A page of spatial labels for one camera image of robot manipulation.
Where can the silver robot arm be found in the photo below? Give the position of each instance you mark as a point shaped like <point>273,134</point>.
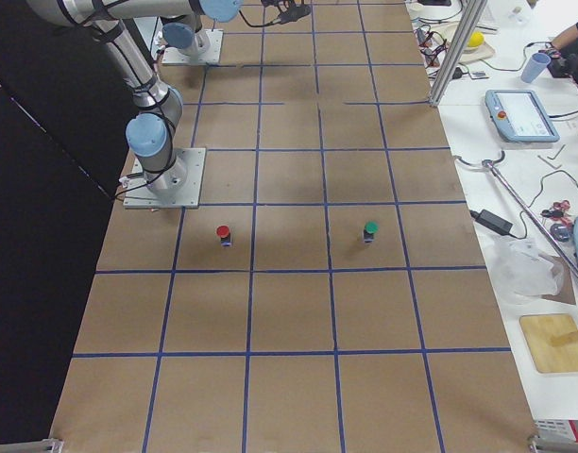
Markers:
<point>149,135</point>
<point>186,41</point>

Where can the red push button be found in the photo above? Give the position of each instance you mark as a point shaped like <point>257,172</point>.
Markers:
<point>224,234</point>

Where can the black power adapter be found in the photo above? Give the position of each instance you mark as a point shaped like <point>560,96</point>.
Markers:
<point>492,222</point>

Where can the metal walking cane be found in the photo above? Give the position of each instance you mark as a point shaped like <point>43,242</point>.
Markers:
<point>490,166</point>

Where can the clear plastic bag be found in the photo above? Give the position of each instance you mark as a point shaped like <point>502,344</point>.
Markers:
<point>520,272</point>

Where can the yellow lemon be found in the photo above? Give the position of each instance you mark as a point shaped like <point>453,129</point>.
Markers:
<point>476,40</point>

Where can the wooden cutting board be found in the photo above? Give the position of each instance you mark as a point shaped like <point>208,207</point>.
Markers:
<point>552,340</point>

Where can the light blue plastic cup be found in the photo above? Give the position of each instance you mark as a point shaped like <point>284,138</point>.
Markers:
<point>534,67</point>

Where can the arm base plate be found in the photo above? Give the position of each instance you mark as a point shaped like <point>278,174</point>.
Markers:
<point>204,50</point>
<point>178,187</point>

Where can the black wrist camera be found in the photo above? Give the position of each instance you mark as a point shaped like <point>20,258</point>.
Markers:
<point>289,11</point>

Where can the aluminium frame post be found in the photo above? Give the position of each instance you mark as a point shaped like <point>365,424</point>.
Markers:
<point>472,13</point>

